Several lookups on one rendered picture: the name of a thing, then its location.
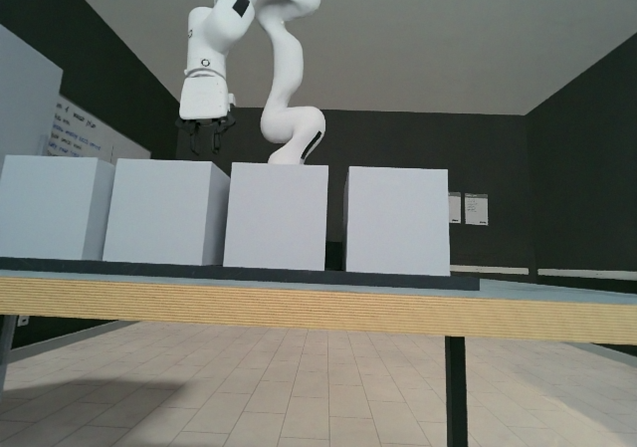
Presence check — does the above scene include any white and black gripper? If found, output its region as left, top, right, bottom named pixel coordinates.
left=175, top=72, right=236, bottom=156

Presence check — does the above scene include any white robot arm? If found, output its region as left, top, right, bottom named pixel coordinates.
left=184, top=0, right=325, bottom=165

